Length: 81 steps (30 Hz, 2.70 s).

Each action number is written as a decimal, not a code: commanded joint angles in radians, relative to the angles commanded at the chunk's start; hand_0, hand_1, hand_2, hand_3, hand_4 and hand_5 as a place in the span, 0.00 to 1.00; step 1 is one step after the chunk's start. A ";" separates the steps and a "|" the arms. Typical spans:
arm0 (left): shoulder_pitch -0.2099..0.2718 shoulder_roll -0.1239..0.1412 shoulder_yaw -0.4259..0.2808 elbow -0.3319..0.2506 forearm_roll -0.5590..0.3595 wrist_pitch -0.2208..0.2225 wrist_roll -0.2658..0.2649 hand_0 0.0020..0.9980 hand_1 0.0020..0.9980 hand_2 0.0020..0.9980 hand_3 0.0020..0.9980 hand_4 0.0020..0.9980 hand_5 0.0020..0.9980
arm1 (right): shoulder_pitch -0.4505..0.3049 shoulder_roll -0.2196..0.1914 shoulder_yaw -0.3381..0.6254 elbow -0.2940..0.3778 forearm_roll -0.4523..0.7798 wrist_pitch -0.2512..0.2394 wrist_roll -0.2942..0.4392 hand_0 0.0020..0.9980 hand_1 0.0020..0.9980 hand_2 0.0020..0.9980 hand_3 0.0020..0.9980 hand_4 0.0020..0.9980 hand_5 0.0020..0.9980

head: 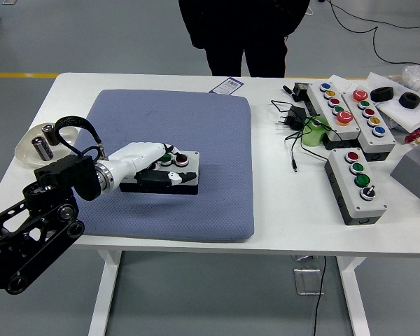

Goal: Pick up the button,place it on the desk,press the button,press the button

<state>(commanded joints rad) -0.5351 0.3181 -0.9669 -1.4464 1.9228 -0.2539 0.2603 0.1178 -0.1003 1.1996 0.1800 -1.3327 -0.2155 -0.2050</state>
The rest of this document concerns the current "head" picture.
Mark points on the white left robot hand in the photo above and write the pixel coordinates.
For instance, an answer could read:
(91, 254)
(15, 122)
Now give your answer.
(136, 155)

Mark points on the grey four-button control box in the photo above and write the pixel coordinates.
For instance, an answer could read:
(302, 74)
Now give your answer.
(193, 162)
(346, 185)

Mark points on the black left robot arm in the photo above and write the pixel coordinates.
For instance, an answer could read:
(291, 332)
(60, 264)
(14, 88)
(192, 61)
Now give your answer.
(80, 171)

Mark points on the grey five-button box, yellow-collared stop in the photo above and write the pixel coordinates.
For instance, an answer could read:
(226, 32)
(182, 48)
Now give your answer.
(351, 130)

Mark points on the grey five-button box, red stop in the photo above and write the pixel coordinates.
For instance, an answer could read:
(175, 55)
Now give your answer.
(379, 143)

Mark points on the blue-grey textured mat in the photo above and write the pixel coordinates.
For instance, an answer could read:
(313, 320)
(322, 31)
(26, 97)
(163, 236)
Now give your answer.
(213, 140)

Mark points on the black metal cylinder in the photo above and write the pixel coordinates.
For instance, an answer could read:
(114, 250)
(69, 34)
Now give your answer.
(50, 134)
(42, 148)

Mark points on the purple label card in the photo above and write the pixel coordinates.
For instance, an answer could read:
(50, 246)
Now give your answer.
(227, 85)

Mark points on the white table leg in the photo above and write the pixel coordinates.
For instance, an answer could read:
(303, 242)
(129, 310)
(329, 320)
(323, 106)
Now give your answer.
(355, 297)
(105, 297)

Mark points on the person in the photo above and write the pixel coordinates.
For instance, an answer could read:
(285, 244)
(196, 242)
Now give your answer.
(245, 35)

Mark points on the green plastic part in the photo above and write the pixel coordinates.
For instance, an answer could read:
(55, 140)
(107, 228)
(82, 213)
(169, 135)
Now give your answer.
(311, 138)

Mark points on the small black device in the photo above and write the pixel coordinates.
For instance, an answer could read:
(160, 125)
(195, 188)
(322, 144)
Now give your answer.
(301, 89)

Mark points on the clear floor socket plate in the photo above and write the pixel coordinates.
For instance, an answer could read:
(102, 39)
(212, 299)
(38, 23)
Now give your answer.
(308, 281)

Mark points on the small white paper sheet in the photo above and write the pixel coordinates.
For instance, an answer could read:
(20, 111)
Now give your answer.
(341, 81)

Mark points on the large white paper sheet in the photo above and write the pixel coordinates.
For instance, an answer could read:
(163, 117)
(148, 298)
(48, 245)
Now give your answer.
(399, 115)

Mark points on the grey block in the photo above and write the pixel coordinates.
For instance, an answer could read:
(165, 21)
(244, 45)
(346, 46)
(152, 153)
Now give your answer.
(413, 171)

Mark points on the clear plastic bag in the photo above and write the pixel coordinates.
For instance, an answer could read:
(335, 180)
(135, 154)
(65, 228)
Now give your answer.
(418, 75)

